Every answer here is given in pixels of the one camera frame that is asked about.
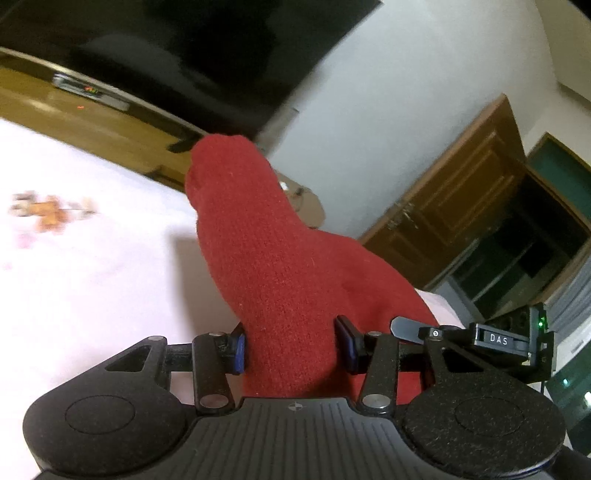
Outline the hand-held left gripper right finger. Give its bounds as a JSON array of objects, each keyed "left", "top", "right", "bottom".
[{"left": 335, "top": 315, "right": 486, "bottom": 416}]

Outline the brown wooden door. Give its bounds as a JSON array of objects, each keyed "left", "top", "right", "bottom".
[{"left": 359, "top": 93, "right": 530, "bottom": 292}]

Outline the grey remote control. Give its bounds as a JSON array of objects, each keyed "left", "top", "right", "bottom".
[{"left": 52, "top": 72, "right": 131, "bottom": 112}]

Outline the wooden television stand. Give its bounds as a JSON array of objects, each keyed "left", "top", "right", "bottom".
[{"left": 0, "top": 48, "right": 325, "bottom": 230}]

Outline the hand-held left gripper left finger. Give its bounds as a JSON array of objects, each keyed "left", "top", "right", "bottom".
[{"left": 104, "top": 322, "right": 246, "bottom": 416}]

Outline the red knit garment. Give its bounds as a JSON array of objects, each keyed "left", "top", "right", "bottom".
[{"left": 185, "top": 134, "right": 440, "bottom": 403}]

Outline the black flat television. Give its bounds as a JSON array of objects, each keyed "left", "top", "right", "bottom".
[{"left": 0, "top": 0, "right": 385, "bottom": 155}]

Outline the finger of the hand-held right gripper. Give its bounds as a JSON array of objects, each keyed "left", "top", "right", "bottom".
[{"left": 390, "top": 316, "right": 472, "bottom": 346}]

